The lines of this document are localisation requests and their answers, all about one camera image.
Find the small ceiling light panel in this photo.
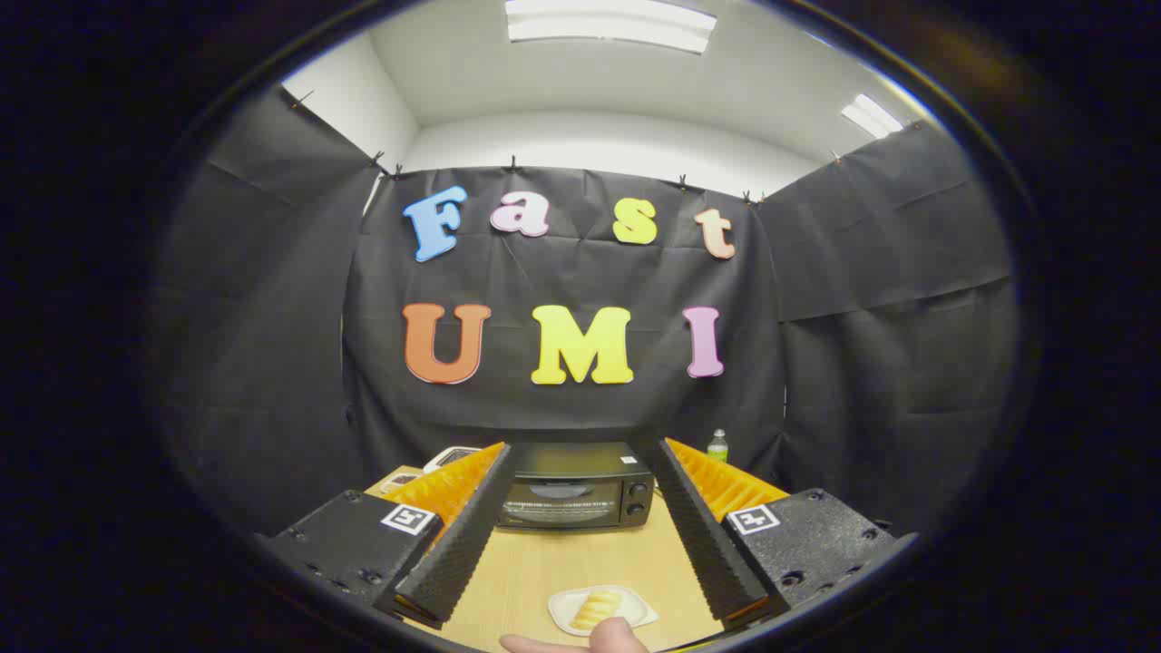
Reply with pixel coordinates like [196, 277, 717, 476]
[840, 93, 905, 140]

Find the black toaster oven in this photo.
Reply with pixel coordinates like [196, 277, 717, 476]
[497, 442, 656, 531]

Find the white rectangular plate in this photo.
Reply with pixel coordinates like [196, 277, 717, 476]
[548, 585, 659, 638]

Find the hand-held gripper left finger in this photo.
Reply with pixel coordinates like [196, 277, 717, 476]
[257, 442, 515, 631]

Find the large ceiling light panel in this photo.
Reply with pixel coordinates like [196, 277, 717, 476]
[505, 0, 717, 55]

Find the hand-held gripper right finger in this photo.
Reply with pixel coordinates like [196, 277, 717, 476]
[655, 438, 917, 631]

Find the ridged yellow bread roll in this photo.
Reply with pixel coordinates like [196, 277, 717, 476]
[570, 591, 625, 631]

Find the white slot toaster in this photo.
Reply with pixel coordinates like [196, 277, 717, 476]
[423, 446, 482, 474]

